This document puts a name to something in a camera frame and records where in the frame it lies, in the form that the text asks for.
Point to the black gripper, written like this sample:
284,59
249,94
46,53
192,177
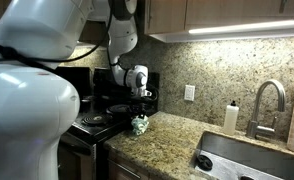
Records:
142,104

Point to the teal and white cloth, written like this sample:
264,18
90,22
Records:
140,126

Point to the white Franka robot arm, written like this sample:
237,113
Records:
23,116

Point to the large coil burner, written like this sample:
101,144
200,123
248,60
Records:
119,109

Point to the small coil burner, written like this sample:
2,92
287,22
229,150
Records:
97,119

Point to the black electric stove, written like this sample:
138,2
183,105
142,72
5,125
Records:
87,133

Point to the wooden lower cabinet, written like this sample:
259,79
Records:
123,170

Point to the black sink drain stopper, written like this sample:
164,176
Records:
204,162

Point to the white soap bottle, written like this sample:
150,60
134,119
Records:
231,118

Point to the dark range hood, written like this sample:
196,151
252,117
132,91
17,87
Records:
92,33

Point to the steel sink basin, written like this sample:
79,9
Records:
240,150

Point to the steel gooseneck faucet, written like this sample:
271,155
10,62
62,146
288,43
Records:
258,130

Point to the wooden upper cabinets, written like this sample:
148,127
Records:
220,10

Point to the under-cabinet light strip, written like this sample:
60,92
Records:
247,27

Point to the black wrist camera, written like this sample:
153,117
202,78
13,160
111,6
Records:
148,93

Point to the white wall outlet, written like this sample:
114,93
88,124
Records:
189,92

